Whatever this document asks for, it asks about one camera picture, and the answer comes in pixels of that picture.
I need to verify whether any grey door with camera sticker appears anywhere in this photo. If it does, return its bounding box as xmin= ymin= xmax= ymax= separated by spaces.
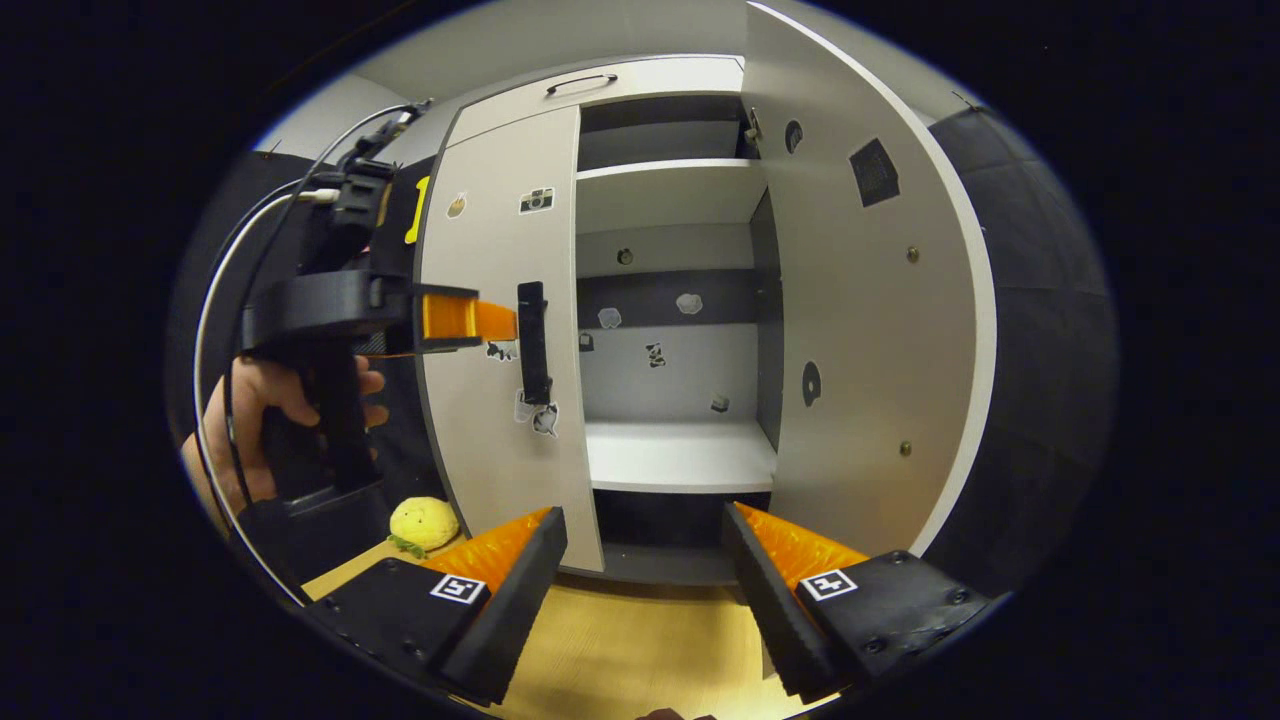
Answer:
xmin=418 ymin=105 xmax=606 ymax=576

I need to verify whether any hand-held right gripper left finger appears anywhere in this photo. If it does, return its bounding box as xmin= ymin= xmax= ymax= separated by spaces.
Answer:
xmin=305 ymin=505 xmax=569 ymax=706

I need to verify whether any white cable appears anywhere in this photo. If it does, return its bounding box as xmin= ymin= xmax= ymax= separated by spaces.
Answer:
xmin=192 ymin=188 xmax=343 ymax=606

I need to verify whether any grey cabinet drawer black handle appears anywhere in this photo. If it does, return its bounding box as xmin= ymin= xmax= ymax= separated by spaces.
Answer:
xmin=445 ymin=55 xmax=746 ymax=149

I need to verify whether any yellow plush toy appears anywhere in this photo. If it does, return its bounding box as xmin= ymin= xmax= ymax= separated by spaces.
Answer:
xmin=388 ymin=497 xmax=461 ymax=559

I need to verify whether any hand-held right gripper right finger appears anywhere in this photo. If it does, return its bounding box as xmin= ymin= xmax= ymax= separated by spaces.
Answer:
xmin=720 ymin=500 xmax=991 ymax=704

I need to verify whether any grey double-door shoe cabinet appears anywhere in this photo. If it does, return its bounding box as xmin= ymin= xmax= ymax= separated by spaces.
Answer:
xmin=415 ymin=50 xmax=791 ymax=591

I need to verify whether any black backdrop cloth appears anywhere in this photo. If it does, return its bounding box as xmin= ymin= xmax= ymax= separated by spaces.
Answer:
xmin=165 ymin=100 xmax=1119 ymax=601

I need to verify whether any grey door with headphone sticker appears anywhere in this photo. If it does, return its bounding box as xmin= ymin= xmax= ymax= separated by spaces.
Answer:
xmin=742 ymin=0 xmax=999 ymax=561

